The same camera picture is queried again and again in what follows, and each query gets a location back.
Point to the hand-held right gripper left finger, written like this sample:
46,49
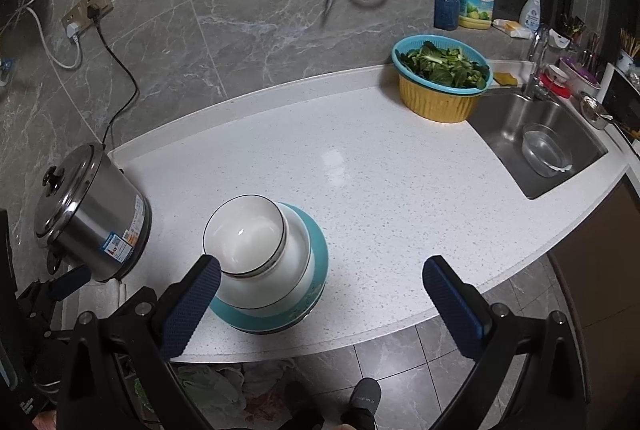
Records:
190,305

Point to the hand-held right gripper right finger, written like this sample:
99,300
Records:
452,310

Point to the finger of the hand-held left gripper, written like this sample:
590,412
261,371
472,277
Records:
70,282

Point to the large white bowl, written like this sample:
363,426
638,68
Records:
280,285

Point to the teal floral deep plate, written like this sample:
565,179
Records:
320,255

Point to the steel cooking pot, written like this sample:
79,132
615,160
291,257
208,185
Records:
100,220

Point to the crumpled plastic bag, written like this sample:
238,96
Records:
215,387

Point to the steel pot lid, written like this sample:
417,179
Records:
70,190

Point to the grey shoe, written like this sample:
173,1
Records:
362,397

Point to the clear glass bowl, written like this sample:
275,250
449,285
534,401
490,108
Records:
545,149

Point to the steel sink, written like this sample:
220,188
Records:
505,129

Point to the yellow basin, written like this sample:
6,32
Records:
435,104

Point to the yellow sponge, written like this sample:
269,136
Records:
506,78

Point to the red mat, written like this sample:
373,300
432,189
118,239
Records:
555,88

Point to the green leafy vegetables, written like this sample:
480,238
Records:
440,64

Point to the teal colander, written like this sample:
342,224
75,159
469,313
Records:
400,59

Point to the small red white bowl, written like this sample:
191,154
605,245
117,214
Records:
556,72

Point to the steel faucet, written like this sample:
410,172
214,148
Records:
536,59

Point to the purple white container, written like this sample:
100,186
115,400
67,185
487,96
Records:
582,77

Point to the white microwave oven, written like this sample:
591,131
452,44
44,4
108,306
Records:
622,99

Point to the white jug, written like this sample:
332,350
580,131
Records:
559,43

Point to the white yellow sponge pack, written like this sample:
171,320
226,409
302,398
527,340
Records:
512,28

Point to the blue utensil cup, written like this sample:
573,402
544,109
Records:
446,12

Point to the white spray bottle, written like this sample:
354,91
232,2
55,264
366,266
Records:
531,12

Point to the chopstick holder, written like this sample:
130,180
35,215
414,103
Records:
629,57

